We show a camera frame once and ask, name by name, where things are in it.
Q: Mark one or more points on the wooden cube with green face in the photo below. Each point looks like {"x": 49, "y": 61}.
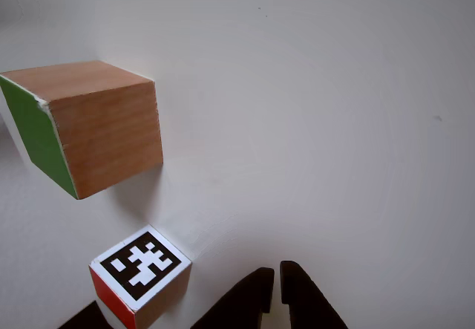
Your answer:
{"x": 107, "y": 136}

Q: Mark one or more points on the red wooden cube with marker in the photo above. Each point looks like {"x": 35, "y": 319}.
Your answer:
{"x": 143, "y": 266}

